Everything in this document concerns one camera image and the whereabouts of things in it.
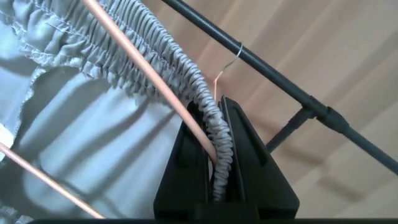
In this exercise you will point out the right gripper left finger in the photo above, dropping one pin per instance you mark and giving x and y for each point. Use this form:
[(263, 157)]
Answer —
[(183, 186)]

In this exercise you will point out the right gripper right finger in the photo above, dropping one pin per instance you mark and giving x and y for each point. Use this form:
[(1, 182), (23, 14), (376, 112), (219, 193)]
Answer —
[(261, 186)]

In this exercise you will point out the pale grey shorts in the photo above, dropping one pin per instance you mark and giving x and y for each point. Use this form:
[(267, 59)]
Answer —
[(93, 130)]

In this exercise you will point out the black clothes rack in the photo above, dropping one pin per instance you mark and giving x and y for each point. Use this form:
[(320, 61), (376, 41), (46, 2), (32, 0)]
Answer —
[(280, 77)]

